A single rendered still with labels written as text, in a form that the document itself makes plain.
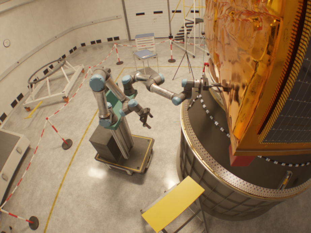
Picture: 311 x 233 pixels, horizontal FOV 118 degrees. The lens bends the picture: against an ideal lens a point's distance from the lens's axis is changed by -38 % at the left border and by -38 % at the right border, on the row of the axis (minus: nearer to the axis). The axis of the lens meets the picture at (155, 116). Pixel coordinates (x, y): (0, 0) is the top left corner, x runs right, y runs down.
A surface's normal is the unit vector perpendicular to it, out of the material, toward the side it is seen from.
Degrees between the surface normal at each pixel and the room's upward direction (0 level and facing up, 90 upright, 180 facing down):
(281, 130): 90
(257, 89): 90
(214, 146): 62
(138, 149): 0
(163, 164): 0
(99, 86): 82
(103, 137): 0
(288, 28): 89
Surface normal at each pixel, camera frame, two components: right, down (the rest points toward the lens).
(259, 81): -0.83, 0.46
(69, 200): -0.10, -0.70
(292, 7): -0.24, 0.72
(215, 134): -0.85, 0.00
